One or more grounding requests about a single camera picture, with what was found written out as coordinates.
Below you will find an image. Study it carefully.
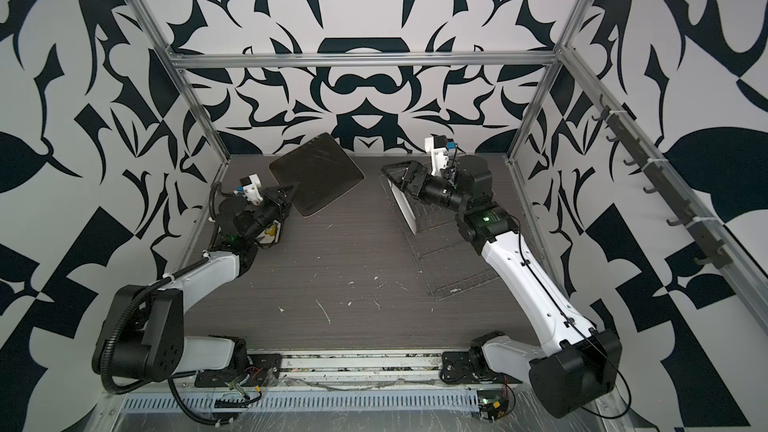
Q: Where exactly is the white cable duct strip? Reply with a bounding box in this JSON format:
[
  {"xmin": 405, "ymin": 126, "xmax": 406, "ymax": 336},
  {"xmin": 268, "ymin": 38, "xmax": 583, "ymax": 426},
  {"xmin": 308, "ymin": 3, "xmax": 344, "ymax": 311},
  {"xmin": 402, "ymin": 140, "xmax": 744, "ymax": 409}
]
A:
[{"xmin": 119, "ymin": 388, "xmax": 481, "ymax": 414}]

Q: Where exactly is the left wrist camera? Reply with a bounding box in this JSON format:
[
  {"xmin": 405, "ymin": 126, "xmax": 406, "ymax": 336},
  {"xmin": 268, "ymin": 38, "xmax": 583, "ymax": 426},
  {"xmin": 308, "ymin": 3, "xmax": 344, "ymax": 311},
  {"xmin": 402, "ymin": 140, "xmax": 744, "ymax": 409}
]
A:
[{"xmin": 237, "ymin": 174, "xmax": 263, "ymax": 205}]

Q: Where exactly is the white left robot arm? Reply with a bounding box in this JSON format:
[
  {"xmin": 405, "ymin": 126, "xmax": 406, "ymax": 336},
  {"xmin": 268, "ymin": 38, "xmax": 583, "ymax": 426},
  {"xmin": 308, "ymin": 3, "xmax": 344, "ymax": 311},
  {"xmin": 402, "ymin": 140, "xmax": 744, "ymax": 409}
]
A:
[{"xmin": 92, "ymin": 177, "xmax": 299, "ymax": 428}]

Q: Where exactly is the black plate orange rim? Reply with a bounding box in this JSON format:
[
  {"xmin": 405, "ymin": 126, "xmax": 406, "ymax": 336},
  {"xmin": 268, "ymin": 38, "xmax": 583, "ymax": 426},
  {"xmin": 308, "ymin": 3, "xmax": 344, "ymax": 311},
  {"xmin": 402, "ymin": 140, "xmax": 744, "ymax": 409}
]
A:
[{"xmin": 269, "ymin": 133, "xmax": 365, "ymax": 217}]

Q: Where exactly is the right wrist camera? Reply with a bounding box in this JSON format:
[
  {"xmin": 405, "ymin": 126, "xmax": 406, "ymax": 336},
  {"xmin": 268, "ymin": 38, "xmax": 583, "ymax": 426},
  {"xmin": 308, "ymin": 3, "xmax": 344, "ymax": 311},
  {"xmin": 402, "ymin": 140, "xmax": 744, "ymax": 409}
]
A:
[{"xmin": 424, "ymin": 135, "xmax": 458, "ymax": 179}]

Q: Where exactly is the wire metal dish rack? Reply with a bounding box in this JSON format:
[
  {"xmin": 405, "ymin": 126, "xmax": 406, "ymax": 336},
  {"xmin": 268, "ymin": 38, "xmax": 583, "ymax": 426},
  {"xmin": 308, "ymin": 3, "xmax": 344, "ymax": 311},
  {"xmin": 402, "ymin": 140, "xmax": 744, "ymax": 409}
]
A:
[{"xmin": 380, "ymin": 172, "xmax": 521, "ymax": 301}]

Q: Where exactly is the square floral plate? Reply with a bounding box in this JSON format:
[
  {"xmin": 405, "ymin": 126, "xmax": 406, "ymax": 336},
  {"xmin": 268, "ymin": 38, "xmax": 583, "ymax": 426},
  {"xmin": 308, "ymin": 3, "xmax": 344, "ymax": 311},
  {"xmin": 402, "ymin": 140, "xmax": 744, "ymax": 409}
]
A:
[{"xmin": 257, "ymin": 221, "xmax": 282, "ymax": 248}]

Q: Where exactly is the round white plate in rack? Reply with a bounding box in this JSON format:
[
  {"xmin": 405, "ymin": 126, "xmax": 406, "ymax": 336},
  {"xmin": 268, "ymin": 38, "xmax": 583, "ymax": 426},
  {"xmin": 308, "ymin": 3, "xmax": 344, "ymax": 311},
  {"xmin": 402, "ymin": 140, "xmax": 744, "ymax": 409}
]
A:
[{"xmin": 388, "ymin": 180, "xmax": 418, "ymax": 234}]

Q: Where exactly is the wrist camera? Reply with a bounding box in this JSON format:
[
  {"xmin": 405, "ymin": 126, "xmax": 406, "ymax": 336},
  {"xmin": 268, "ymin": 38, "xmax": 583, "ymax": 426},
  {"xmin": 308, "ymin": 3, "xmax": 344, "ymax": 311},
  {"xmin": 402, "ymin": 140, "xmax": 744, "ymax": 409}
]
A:
[
  {"xmin": 424, "ymin": 135, "xmax": 458, "ymax": 179},
  {"xmin": 237, "ymin": 174, "xmax": 263, "ymax": 205}
]

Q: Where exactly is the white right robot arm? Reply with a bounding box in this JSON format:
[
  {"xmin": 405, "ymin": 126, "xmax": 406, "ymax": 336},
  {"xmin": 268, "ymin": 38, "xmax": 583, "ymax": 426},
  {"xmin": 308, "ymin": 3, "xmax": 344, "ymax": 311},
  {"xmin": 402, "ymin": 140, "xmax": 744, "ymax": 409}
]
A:
[{"xmin": 381, "ymin": 155, "xmax": 624, "ymax": 418}]

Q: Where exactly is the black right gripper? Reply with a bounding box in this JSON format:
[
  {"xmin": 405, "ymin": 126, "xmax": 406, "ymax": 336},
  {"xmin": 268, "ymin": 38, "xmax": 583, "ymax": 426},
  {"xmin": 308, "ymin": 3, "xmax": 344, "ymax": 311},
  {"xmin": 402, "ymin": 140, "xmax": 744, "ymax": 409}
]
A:
[{"xmin": 386, "ymin": 164, "xmax": 475, "ymax": 218}]

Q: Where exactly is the aluminium cage frame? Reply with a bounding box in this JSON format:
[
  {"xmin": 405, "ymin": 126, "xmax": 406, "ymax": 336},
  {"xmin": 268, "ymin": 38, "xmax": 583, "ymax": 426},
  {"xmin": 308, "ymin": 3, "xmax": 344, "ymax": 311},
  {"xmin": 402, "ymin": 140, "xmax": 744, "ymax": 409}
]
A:
[{"xmin": 148, "ymin": 0, "xmax": 767, "ymax": 354}]

